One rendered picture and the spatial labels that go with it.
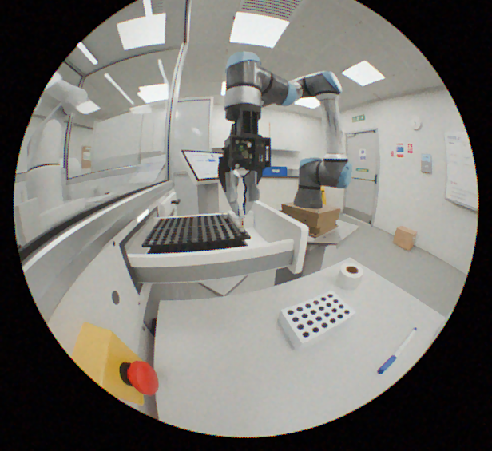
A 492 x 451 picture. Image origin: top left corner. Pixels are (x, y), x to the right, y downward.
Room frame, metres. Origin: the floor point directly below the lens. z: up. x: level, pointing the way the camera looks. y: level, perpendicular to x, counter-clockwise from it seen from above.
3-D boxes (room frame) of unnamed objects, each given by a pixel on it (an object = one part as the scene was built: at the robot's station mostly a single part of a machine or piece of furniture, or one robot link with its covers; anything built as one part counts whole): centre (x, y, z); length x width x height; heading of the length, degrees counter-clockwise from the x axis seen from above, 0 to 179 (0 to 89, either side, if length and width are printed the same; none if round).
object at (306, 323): (0.16, -0.13, 0.78); 0.12 x 0.08 x 0.04; 105
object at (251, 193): (0.31, -0.01, 0.98); 0.06 x 0.03 x 0.09; 17
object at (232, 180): (0.30, 0.02, 0.98); 0.06 x 0.03 x 0.09; 17
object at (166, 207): (0.61, 0.33, 0.87); 0.29 x 0.02 x 0.11; 17
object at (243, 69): (0.31, 0.00, 1.25); 0.09 x 0.08 x 0.11; 128
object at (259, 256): (0.34, 0.13, 0.86); 0.40 x 0.26 x 0.06; 107
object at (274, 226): (0.40, -0.07, 0.87); 0.29 x 0.02 x 0.11; 17
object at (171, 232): (0.34, 0.12, 0.87); 0.22 x 0.18 x 0.06; 107
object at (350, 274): (0.27, -0.27, 0.78); 0.07 x 0.07 x 0.04
